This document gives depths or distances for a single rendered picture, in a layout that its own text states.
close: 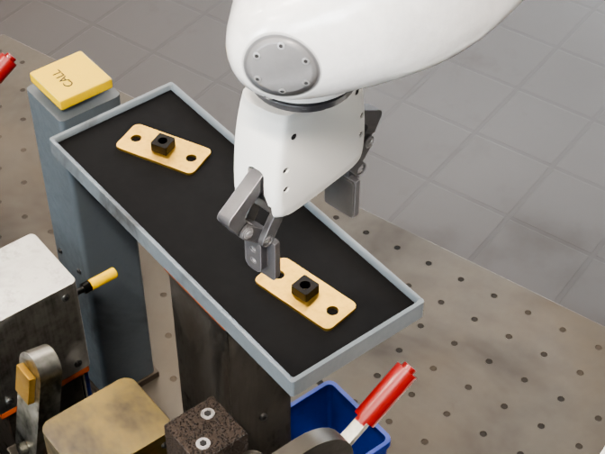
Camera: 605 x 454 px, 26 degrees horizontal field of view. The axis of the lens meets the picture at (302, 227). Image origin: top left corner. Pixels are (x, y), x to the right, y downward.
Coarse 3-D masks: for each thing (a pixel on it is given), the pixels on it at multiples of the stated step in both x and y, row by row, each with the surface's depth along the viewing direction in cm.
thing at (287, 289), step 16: (288, 272) 110; (304, 272) 110; (272, 288) 108; (288, 288) 108; (304, 288) 108; (320, 288) 108; (288, 304) 107; (304, 304) 107; (320, 304) 107; (336, 304) 107; (352, 304) 107; (320, 320) 106; (336, 320) 106
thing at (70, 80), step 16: (64, 64) 130; (80, 64) 130; (32, 80) 130; (48, 80) 128; (64, 80) 128; (80, 80) 128; (96, 80) 128; (48, 96) 128; (64, 96) 127; (80, 96) 127
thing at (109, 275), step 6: (108, 270) 131; (114, 270) 132; (96, 276) 131; (102, 276) 131; (108, 276) 131; (114, 276) 132; (84, 282) 130; (90, 282) 130; (96, 282) 130; (102, 282) 131; (78, 288) 130; (84, 288) 130; (90, 288) 130; (78, 294) 130
